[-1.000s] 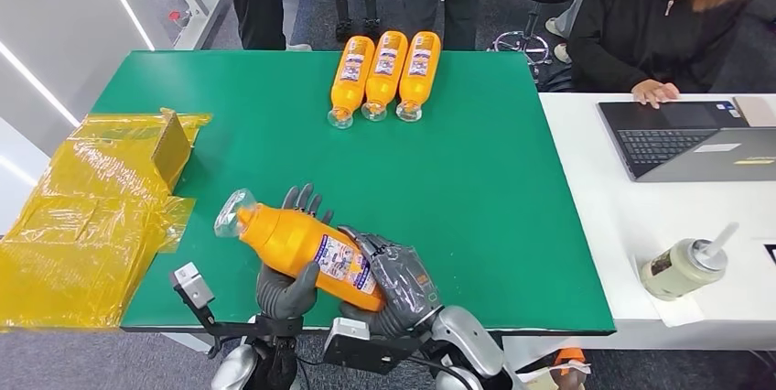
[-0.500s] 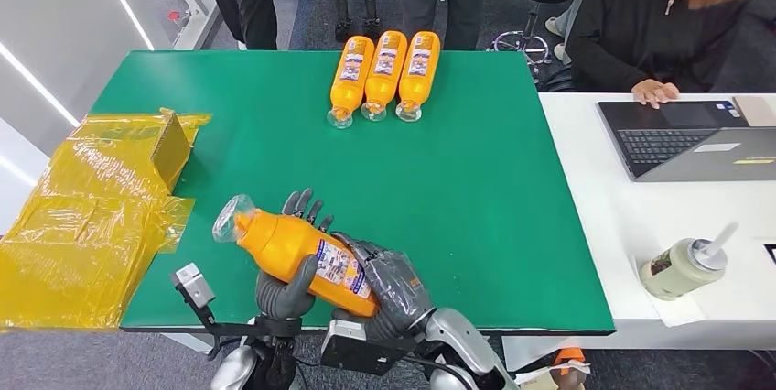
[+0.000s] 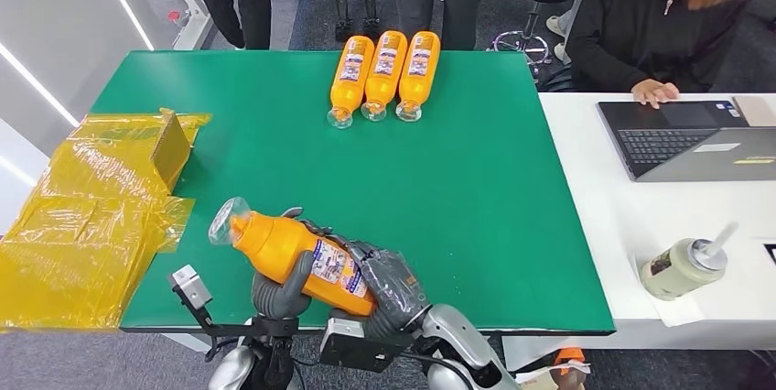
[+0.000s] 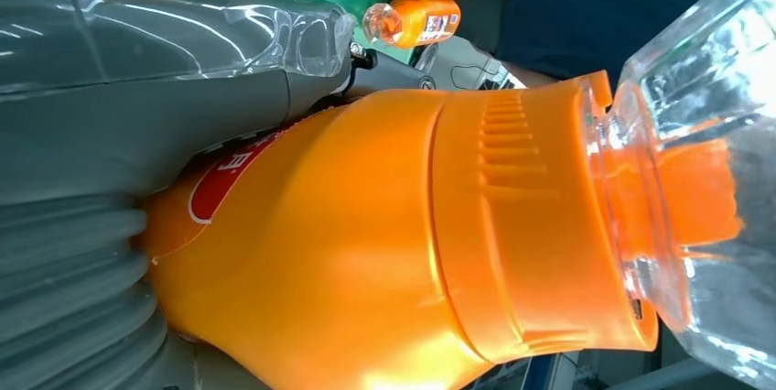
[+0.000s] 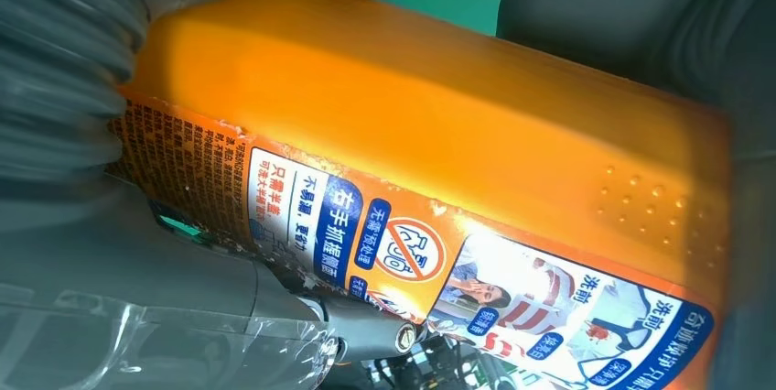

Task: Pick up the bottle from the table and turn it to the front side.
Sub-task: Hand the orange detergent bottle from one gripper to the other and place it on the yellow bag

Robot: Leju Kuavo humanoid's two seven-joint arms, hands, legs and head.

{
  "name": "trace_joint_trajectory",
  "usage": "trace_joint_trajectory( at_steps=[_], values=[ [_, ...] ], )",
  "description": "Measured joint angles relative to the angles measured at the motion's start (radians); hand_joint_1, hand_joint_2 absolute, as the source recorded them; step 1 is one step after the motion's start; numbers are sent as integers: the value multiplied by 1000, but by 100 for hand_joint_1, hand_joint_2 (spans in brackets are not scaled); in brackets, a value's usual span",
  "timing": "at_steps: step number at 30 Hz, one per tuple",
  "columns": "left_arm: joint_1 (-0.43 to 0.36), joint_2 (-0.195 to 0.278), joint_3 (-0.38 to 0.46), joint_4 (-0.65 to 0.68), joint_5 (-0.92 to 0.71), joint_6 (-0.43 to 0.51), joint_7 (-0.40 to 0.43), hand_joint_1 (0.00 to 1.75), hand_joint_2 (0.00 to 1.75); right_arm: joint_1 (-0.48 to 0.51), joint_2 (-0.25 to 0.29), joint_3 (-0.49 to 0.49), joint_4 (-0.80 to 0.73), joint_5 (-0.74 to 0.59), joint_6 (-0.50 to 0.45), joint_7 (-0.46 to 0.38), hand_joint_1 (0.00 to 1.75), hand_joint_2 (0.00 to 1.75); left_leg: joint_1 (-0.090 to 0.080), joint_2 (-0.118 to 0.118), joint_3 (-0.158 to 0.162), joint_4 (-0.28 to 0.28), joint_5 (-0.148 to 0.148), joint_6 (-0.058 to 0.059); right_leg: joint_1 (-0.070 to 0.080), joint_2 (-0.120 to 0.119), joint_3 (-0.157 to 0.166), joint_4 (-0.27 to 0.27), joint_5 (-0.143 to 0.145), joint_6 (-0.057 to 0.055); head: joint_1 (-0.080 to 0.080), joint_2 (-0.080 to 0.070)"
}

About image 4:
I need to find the clear plastic hand wrap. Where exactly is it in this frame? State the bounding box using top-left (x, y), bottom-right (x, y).
top-left (0, 0), bottom-right (359, 97)

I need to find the standing person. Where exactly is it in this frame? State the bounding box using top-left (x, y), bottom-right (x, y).
top-left (472, 0), bottom-right (728, 95)

